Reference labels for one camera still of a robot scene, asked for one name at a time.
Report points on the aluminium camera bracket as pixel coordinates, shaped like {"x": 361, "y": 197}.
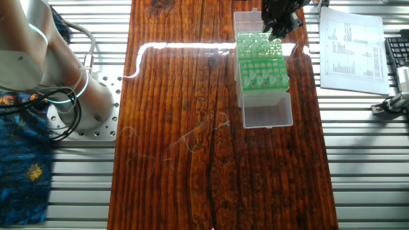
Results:
{"x": 399, "y": 100}

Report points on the silver camera on stand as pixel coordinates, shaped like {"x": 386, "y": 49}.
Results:
{"x": 403, "y": 78}

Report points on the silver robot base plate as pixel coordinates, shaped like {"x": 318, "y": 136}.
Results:
{"x": 112, "y": 131}

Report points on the blue starry painted cloth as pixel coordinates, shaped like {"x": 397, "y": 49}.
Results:
{"x": 22, "y": 179}

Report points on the brown wooden board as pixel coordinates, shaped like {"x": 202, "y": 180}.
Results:
{"x": 191, "y": 159}

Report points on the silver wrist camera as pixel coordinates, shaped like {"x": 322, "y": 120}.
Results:
{"x": 297, "y": 19}

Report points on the black keyboard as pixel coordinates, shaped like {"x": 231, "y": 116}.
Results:
{"x": 397, "y": 51}

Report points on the clear box with green rack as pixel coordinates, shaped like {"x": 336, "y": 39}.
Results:
{"x": 268, "y": 113}
{"x": 247, "y": 22}

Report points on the printed white paper sheet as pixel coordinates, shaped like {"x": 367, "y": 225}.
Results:
{"x": 351, "y": 83}

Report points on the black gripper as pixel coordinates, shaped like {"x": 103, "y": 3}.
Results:
{"x": 281, "y": 11}

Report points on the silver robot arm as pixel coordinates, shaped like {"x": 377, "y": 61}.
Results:
{"x": 38, "y": 48}

